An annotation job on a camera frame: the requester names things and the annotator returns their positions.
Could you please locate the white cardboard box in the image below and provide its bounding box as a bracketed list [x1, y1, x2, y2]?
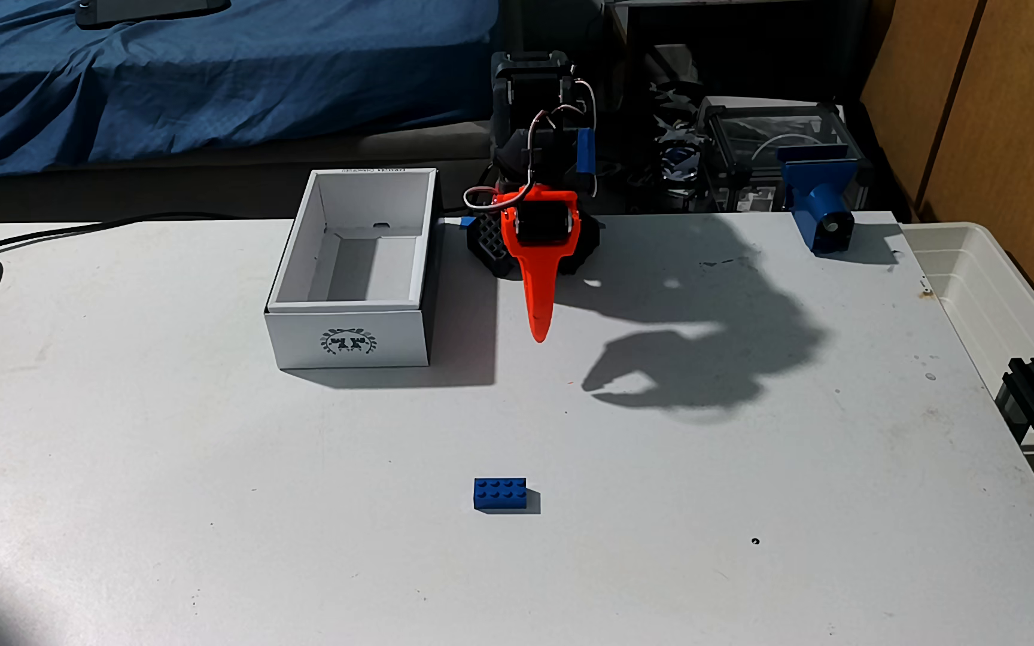
[264, 167, 440, 371]

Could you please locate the blue toy brick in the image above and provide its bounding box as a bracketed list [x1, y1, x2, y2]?
[473, 477, 528, 513]

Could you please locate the black white patterned object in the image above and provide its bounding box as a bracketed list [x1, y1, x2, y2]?
[647, 45, 711, 190]

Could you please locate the clear plastic case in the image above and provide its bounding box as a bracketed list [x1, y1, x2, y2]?
[699, 97, 872, 214]

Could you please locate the blue bed sheet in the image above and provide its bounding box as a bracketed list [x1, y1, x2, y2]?
[0, 0, 502, 181]

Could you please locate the white plastic bin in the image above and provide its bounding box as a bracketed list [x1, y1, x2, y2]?
[901, 221, 1034, 504]

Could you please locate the wooden cabinet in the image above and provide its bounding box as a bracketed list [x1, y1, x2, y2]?
[860, 0, 1034, 355]

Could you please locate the white servo cable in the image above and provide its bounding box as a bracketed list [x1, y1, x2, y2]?
[463, 135, 538, 213]

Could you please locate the blue printed clamp mount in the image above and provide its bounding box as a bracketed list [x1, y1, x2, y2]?
[777, 144, 861, 255]

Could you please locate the long black cable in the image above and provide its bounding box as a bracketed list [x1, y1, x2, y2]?
[0, 212, 249, 260]

